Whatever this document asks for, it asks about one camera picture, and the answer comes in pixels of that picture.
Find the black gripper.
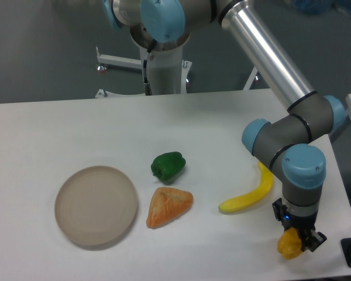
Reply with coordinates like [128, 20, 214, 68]
[272, 198, 327, 252]

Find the yellow pepper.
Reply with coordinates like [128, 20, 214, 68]
[277, 227, 302, 259]

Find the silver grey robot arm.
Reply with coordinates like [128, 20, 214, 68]
[102, 1, 346, 251]

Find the green pepper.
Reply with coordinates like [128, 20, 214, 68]
[150, 152, 186, 181]

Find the beige round plate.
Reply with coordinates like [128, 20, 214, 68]
[54, 166, 138, 247]

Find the yellow banana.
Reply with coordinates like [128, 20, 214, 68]
[218, 162, 274, 214]

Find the orange triangular bread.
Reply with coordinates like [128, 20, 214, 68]
[146, 187, 194, 229]

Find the blue object in background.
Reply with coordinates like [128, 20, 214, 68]
[285, 0, 351, 18]

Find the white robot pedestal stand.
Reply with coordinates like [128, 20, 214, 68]
[94, 26, 263, 99]

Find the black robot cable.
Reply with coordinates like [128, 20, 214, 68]
[142, 38, 158, 96]

